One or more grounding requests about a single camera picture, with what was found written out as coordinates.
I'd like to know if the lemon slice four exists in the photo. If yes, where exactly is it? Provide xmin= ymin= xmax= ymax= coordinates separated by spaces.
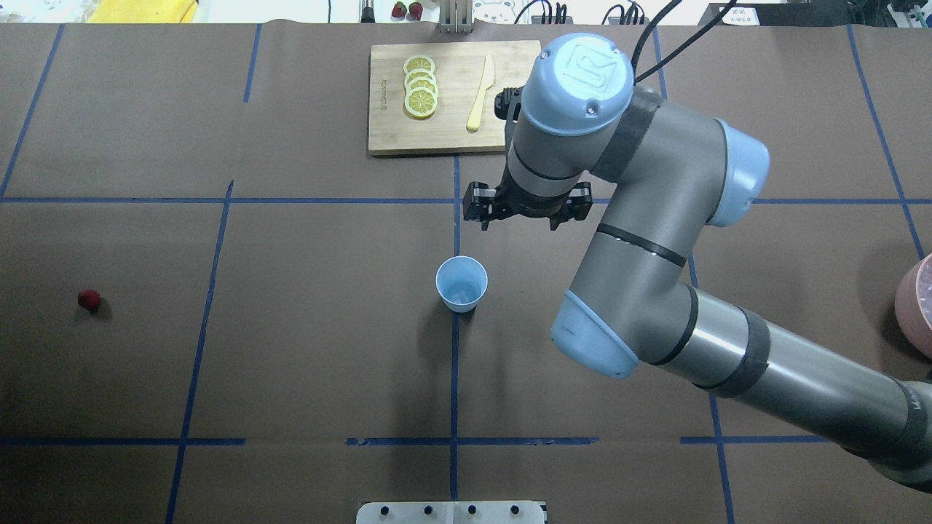
xmin=403 ymin=96 xmax=438 ymax=119

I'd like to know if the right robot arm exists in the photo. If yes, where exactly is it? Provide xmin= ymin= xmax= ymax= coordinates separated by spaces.
xmin=463 ymin=33 xmax=931 ymax=492

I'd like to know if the spare strawberry on bench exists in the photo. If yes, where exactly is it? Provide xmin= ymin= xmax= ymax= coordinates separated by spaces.
xmin=390 ymin=1 xmax=424 ymax=21

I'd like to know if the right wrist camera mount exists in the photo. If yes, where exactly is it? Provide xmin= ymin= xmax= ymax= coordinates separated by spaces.
xmin=493 ymin=86 xmax=524 ymax=123

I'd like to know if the red strawberry on table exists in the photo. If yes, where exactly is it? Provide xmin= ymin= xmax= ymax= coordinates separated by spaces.
xmin=77 ymin=290 xmax=103 ymax=313

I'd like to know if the aluminium frame post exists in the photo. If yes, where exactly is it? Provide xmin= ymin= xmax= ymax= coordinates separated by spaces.
xmin=438 ymin=0 xmax=475 ymax=34

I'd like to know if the white camera pole base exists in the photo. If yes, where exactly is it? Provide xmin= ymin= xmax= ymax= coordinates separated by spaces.
xmin=355 ymin=500 xmax=549 ymax=523

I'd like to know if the yellow plastic knife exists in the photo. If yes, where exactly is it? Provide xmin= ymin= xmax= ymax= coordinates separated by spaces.
xmin=466 ymin=54 xmax=495 ymax=132

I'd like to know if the lemon slice two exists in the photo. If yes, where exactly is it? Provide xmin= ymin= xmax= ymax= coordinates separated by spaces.
xmin=405 ymin=68 xmax=438 ymax=92

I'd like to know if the bamboo cutting board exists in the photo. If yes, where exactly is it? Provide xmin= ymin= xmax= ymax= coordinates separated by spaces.
xmin=368 ymin=40 xmax=540 ymax=156

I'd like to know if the lemon slice one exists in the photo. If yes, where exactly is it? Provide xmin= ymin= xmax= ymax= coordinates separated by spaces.
xmin=403 ymin=55 xmax=436 ymax=74

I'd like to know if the yellow cloth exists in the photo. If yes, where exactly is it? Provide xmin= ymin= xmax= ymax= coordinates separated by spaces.
xmin=89 ymin=1 xmax=200 ymax=24

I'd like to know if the pink bowl of ice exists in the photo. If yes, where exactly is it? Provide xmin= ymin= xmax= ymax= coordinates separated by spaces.
xmin=894 ymin=253 xmax=931 ymax=358

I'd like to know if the light blue cup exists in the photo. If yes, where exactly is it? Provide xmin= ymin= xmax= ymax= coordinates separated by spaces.
xmin=434 ymin=255 xmax=489 ymax=313

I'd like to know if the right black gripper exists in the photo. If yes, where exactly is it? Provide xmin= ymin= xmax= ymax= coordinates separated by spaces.
xmin=464 ymin=182 xmax=592 ymax=231

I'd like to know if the lemon slice three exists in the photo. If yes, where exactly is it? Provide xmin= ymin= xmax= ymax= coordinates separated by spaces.
xmin=405 ymin=87 xmax=439 ymax=100

